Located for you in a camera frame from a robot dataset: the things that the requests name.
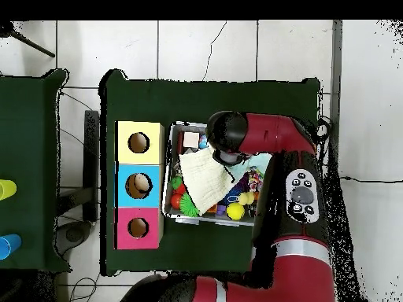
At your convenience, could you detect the cream yellow waffle cloth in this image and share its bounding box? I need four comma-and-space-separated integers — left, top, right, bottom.
179, 147, 235, 216

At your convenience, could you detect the mint green waffle cloth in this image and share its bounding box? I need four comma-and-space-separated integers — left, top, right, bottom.
242, 153, 273, 177

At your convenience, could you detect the clear mesh bin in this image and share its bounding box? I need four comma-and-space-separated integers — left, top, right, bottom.
161, 120, 278, 227

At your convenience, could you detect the wooden box with three holes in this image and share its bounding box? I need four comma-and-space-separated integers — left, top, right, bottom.
113, 120, 166, 251

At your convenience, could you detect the pale wooden cube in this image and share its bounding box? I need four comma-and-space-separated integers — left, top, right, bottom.
183, 131, 201, 149

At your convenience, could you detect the green spiky ball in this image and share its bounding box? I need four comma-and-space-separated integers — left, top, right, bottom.
179, 191, 202, 218

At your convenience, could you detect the yellow tennis ball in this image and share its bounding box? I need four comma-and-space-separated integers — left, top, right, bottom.
227, 202, 246, 221

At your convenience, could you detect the dark green table cloth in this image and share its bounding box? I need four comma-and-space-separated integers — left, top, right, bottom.
100, 68, 322, 277
0, 68, 69, 271

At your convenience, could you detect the black equipment stand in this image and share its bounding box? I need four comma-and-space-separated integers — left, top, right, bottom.
55, 109, 102, 252

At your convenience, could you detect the yellow plastic cup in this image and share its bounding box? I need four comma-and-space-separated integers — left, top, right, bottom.
0, 179, 18, 201

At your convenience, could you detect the blue plastic cup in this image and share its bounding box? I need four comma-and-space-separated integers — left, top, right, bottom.
0, 234, 23, 260

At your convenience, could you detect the black tripod leg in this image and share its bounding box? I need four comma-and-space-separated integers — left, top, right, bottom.
0, 21, 57, 59

